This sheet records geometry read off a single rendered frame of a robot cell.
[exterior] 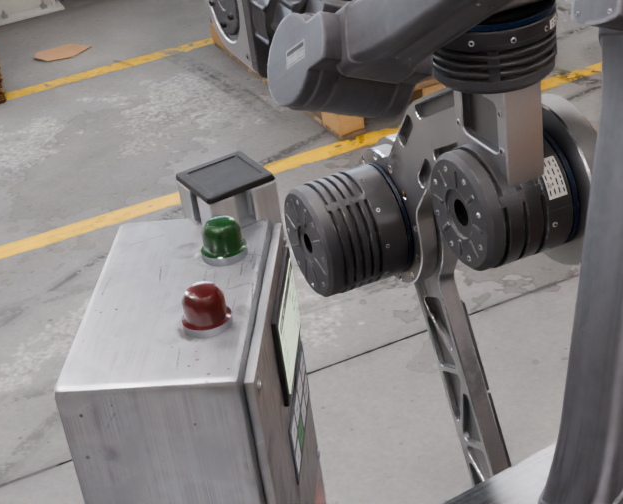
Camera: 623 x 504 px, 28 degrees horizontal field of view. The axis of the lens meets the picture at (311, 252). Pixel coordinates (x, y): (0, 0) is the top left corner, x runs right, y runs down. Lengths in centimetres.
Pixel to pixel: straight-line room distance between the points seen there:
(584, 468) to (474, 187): 68
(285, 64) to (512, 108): 37
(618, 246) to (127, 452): 29
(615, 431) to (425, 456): 214
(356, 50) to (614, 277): 34
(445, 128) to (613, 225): 96
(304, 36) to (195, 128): 356
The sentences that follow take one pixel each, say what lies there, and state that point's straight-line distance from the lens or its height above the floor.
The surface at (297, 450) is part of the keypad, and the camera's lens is 73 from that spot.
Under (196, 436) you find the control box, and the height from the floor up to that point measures 144.
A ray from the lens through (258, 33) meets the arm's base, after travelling 113.
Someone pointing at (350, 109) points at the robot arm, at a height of 140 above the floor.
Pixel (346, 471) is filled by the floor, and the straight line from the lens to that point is 282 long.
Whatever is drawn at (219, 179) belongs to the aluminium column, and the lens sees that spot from 73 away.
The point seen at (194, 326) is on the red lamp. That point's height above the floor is 148.
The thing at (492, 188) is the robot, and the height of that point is 118.
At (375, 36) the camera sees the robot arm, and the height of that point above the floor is 148.
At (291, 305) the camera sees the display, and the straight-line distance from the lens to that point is 72.
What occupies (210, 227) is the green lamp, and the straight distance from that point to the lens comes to 69.
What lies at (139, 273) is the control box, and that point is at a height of 147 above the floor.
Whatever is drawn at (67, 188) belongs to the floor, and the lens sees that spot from 430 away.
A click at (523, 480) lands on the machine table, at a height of 83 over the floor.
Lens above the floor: 182
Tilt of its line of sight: 30 degrees down
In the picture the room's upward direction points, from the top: 8 degrees counter-clockwise
